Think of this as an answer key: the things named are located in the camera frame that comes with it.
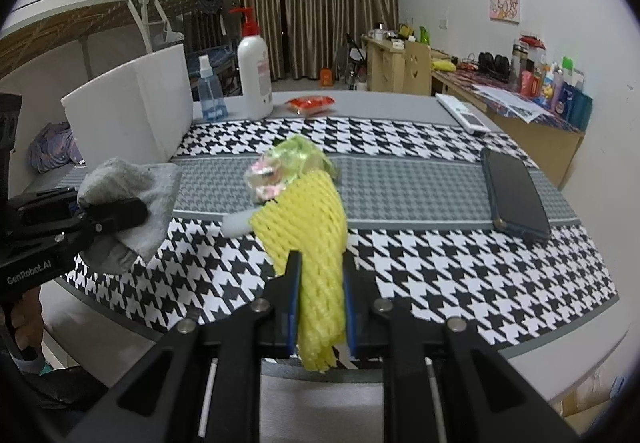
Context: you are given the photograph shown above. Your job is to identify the blue plaid quilt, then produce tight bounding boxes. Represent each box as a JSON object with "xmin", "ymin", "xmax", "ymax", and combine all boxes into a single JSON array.
[{"xmin": 27, "ymin": 122, "xmax": 83, "ymax": 174}]

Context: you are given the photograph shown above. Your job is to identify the pile of desk clutter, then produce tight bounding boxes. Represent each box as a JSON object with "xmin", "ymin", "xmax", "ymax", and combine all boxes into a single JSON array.
[{"xmin": 367, "ymin": 23, "xmax": 418, "ymax": 44}]

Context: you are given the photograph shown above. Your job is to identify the green plastic wrapper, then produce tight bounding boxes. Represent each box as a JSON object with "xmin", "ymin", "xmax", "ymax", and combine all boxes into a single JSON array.
[{"xmin": 243, "ymin": 134, "xmax": 338, "ymax": 204}]

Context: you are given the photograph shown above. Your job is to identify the black headphones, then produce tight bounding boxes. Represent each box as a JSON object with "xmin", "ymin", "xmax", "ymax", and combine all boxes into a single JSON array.
[{"xmin": 477, "ymin": 52, "xmax": 512, "ymax": 76}]

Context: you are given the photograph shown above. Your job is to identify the brown curtain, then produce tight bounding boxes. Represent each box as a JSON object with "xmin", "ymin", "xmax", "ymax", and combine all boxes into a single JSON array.
[
  {"xmin": 283, "ymin": 0, "xmax": 400, "ymax": 82},
  {"xmin": 179, "ymin": 0, "xmax": 287, "ymax": 81}
]

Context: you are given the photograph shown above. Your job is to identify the person's left hand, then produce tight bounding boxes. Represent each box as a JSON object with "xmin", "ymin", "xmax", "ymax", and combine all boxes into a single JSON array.
[{"xmin": 0, "ymin": 282, "xmax": 46, "ymax": 364}]

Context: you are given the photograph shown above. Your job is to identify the row of toiletry bottles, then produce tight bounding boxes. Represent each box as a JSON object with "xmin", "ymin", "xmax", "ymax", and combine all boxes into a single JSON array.
[{"xmin": 507, "ymin": 35, "xmax": 594, "ymax": 128}]

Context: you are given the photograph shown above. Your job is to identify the white printed papers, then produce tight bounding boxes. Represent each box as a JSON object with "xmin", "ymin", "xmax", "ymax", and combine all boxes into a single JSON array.
[{"xmin": 470, "ymin": 83, "xmax": 548, "ymax": 124}]

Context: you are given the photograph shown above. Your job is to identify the yellow foam net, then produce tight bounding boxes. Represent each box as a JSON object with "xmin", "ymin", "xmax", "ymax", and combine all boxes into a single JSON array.
[{"xmin": 248, "ymin": 171, "xmax": 349, "ymax": 374}]

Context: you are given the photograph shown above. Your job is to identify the white remote control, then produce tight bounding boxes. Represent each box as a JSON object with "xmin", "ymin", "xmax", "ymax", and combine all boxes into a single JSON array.
[{"xmin": 435, "ymin": 93, "xmax": 492, "ymax": 136}]

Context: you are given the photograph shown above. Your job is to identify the wooden chair with smiley face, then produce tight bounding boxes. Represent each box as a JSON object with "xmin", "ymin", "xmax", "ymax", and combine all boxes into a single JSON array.
[{"xmin": 402, "ymin": 40, "xmax": 433, "ymax": 96}]

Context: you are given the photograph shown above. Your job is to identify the white lotion bottle red pump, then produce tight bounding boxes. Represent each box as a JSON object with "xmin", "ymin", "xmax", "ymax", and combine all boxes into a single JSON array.
[{"xmin": 229, "ymin": 7, "xmax": 274, "ymax": 121}]

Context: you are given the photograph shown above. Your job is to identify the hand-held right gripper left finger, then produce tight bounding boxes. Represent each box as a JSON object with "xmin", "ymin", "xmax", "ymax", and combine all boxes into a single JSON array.
[{"xmin": 65, "ymin": 250, "xmax": 303, "ymax": 443}]

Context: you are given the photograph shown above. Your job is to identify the wooden desk with drawers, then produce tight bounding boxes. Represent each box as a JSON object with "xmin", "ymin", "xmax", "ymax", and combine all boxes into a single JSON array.
[{"xmin": 362, "ymin": 35, "xmax": 406, "ymax": 91}]

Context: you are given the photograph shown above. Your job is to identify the dark printed desk cloth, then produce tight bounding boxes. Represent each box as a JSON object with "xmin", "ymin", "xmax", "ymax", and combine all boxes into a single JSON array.
[{"xmin": 445, "ymin": 63, "xmax": 583, "ymax": 131}]

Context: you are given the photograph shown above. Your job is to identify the red snack packet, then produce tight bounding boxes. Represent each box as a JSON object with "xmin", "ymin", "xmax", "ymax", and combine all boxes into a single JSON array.
[{"xmin": 285, "ymin": 94, "xmax": 335, "ymax": 116}]

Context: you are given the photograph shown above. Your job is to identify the black smartphone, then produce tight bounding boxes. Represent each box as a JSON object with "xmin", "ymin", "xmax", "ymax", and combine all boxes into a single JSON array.
[{"xmin": 481, "ymin": 148, "xmax": 552, "ymax": 244}]

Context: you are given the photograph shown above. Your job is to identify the dark hanging clothes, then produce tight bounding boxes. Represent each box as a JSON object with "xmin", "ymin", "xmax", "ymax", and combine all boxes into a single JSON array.
[{"xmin": 197, "ymin": 0, "xmax": 236, "ymax": 36}]

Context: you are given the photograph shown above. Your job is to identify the white foam box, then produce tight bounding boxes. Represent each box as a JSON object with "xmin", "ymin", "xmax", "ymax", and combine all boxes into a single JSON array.
[{"xmin": 61, "ymin": 44, "xmax": 195, "ymax": 168}]

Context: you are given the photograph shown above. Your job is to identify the houndstooth table mat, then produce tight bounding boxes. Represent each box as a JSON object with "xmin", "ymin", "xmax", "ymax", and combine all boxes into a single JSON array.
[{"xmin": 62, "ymin": 115, "xmax": 621, "ymax": 359}]

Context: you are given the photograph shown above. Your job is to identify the cardboard box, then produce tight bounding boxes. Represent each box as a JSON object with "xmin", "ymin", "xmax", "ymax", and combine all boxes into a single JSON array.
[{"xmin": 560, "ymin": 363, "xmax": 626, "ymax": 419}]

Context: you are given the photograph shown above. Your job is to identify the blue spray bottle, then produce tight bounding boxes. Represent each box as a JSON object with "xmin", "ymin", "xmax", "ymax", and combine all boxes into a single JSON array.
[{"xmin": 196, "ymin": 55, "xmax": 228, "ymax": 121}]

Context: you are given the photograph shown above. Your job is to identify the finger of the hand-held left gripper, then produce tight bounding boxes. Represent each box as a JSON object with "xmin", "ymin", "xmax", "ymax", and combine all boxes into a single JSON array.
[{"xmin": 87, "ymin": 197, "xmax": 149, "ymax": 235}]

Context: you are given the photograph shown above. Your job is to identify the grey sock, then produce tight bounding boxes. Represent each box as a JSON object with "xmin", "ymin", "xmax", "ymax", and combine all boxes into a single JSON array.
[{"xmin": 76, "ymin": 159, "xmax": 182, "ymax": 275}]

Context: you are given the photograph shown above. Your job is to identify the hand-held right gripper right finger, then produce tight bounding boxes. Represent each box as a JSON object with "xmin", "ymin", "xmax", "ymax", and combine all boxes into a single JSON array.
[{"xmin": 342, "ymin": 263, "xmax": 583, "ymax": 443}]

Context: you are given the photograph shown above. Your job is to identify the white metal ladder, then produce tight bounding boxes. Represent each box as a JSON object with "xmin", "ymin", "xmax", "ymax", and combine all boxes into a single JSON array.
[{"xmin": 127, "ymin": 0, "xmax": 183, "ymax": 54}]

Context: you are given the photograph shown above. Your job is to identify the person's dark clothing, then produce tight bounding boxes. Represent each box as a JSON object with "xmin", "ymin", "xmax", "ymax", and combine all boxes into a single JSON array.
[{"xmin": 0, "ymin": 358, "xmax": 111, "ymax": 429}]

